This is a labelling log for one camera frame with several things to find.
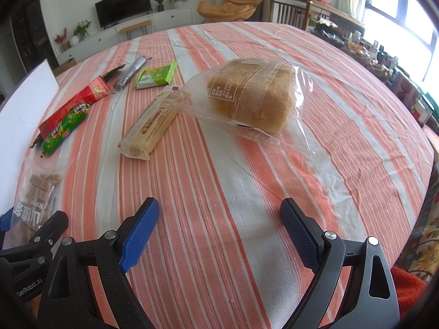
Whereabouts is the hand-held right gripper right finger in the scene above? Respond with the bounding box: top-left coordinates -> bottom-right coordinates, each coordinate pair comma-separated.
279,198 -> 401,329

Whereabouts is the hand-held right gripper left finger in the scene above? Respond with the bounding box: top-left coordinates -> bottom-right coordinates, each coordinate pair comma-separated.
37,197 -> 160,329

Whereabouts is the clear bag of brown cubes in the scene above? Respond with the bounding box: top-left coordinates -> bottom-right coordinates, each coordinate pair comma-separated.
7,158 -> 69,247

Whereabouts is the green sausage packet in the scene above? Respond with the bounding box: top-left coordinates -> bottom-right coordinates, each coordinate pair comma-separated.
41,102 -> 92,158

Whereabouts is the beige biscuit packet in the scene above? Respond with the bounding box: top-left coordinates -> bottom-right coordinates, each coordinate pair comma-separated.
118,86 -> 191,160

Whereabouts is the red snack packet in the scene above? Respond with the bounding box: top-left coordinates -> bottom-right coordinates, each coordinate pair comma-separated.
29,64 -> 126,149

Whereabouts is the bread loaf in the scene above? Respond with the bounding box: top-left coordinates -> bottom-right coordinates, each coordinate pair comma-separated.
178,58 -> 315,157

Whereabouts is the green snack packet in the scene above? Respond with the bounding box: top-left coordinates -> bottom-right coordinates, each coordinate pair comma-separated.
134,61 -> 178,90

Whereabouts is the dark cookie roll packet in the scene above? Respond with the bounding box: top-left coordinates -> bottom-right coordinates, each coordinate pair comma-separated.
115,56 -> 149,92

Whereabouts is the orange striped tablecloth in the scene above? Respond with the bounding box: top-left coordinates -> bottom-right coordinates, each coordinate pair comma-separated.
0,21 -> 435,329

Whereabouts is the white board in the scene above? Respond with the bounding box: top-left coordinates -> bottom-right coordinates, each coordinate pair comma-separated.
0,59 -> 61,213

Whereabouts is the floral cloth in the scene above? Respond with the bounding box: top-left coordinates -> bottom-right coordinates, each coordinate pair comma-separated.
394,178 -> 439,282

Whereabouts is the red fleece cloth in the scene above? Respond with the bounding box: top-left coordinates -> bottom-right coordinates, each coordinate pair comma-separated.
390,265 -> 431,329

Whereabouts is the cardboard box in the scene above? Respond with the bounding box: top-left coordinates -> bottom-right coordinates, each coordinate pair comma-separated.
51,58 -> 78,76

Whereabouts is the cluttered side shelf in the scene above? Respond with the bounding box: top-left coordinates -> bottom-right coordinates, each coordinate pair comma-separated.
309,21 -> 439,129

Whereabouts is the red flower arrangement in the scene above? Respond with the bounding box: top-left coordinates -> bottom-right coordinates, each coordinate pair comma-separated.
54,28 -> 71,52

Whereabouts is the dark shelf unit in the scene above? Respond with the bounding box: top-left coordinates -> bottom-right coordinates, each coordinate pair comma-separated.
10,0 -> 60,74

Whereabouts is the bushy plant in white pot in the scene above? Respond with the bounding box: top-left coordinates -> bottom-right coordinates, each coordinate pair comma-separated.
70,21 -> 92,46

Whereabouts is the wooden stool with metal legs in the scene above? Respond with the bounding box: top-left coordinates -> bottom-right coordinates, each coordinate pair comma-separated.
118,20 -> 152,41

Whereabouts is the wooden dining table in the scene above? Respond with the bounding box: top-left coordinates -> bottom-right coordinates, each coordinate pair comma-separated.
309,0 -> 366,38

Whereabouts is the white tv cabinet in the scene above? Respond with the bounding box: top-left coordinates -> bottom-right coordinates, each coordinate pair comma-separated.
55,7 -> 193,64

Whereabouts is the dark wooden chair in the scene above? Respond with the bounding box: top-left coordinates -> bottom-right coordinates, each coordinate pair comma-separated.
270,0 -> 312,31

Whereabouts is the black television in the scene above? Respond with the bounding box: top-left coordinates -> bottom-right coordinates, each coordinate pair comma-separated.
95,0 -> 153,30

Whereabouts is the orange lounge chair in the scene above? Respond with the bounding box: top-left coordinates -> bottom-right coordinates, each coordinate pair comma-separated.
197,0 -> 265,24

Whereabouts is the window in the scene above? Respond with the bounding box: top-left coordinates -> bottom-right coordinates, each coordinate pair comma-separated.
360,0 -> 439,83

